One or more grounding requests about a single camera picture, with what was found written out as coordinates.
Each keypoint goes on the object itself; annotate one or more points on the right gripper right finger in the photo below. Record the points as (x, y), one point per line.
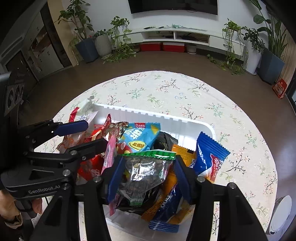
(186, 179)

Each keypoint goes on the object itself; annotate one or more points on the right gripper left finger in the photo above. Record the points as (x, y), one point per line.
(112, 178)

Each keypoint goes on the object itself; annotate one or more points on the red snack bag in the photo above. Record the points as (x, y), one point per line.
(91, 168)

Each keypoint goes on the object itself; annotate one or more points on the orange snack packet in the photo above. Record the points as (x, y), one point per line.
(171, 180)

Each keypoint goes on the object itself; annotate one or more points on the blue orange cookie packet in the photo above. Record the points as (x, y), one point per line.
(175, 209)

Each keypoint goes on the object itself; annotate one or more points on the clear green nut packet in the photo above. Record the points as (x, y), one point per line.
(146, 170)

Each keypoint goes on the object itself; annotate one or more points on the black snack packet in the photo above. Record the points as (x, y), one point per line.
(163, 142)

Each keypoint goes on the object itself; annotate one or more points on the red star heart candy packet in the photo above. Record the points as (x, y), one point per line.
(107, 130)

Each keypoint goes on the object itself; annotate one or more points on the light blue chips bag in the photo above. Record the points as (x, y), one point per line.
(138, 137)

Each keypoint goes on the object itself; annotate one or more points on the clear orange bear packet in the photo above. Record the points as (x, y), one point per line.
(72, 140)

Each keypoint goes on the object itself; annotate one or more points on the red white cone snack packet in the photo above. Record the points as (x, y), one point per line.
(84, 111)

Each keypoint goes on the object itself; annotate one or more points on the pink cartoon snack packet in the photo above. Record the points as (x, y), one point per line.
(109, 157)

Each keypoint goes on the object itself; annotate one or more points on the person hand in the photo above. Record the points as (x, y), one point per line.
(9, 211)

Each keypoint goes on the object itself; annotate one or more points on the white plastic tray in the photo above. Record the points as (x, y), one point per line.
(185, 130)

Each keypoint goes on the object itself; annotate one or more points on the red gift box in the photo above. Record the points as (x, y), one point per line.
(280, 88)

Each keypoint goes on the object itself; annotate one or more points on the potted plant white pot left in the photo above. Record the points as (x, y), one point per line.
(121, 44)

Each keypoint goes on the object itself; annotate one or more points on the potted plant white pot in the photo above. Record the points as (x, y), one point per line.
(121, 44)
(244, 49)

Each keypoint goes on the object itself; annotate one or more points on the red storage box right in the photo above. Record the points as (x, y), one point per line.
(174, 47)

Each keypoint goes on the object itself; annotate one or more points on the red storage box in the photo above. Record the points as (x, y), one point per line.
(150, 46)
(174, 47)

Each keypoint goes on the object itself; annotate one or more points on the red storage box left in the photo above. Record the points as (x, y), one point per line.
(150, 46)

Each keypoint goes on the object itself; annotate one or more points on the white tv cabinet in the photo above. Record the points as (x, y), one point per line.
(201, 38)

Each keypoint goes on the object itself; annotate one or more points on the potted plant white pot right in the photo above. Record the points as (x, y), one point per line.
(244, 49)

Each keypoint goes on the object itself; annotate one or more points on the potted plant dark pot left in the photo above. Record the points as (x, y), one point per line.
(82, 45)

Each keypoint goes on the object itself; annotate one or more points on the black television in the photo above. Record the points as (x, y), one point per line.
(204, 6)

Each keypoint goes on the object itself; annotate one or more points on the wall shelf cabinet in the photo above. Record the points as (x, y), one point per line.
(34, 35)

